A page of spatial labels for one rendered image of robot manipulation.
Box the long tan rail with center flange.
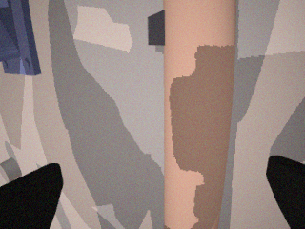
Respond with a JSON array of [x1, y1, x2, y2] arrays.
[[148, 0, 236, 229]]

